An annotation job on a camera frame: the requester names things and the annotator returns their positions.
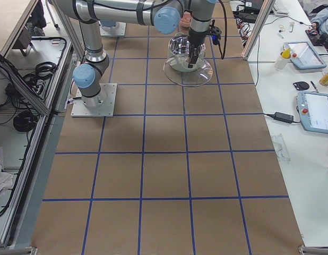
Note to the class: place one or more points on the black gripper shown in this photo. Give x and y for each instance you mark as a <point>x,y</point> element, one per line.
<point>195,39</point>

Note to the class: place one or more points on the glass pot lid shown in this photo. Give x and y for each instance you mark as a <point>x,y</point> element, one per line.
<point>196,78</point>

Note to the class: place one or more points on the pale green cooking pot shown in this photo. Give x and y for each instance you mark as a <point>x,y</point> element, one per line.
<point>178,54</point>

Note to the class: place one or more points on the pink bowl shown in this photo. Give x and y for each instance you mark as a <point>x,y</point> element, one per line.
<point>185,20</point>

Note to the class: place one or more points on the black laptop computer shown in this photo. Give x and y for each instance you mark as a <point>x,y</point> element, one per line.
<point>248,11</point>

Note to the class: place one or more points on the white cup with banana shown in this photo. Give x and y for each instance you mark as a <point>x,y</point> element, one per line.
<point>283,59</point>

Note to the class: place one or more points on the upper teach pendant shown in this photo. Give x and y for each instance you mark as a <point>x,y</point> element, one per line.
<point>306,56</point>

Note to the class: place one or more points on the teach pendant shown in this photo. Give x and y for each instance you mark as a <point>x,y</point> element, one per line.
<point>313,111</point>
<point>306,56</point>

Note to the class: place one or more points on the black round mouse pad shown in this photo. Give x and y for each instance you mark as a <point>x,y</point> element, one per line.
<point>301,85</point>

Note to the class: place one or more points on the black power adapter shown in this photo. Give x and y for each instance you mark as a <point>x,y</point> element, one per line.
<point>282,117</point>

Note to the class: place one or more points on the clear plastic holder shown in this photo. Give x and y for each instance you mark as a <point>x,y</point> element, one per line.
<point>280,148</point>

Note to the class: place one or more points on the lower teach pendant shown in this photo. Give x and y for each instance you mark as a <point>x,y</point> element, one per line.
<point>313,111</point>

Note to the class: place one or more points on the white crumpled cloth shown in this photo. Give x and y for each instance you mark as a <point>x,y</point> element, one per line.
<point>6,179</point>

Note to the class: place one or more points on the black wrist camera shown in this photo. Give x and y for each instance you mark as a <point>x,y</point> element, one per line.
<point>215,33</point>

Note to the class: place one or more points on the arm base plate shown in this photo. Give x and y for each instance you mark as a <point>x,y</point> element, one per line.
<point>99,106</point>
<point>112,29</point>

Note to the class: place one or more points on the aluminium frame post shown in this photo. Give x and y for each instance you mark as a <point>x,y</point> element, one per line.
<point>260,21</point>

